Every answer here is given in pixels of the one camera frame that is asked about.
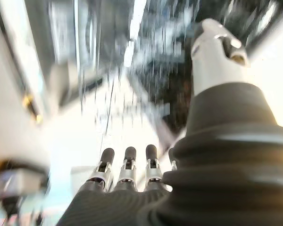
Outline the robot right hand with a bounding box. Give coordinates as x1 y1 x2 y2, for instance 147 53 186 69
56 18 283 226

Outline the dishwasher wire rack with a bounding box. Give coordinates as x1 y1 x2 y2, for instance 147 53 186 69
49 0 283 132

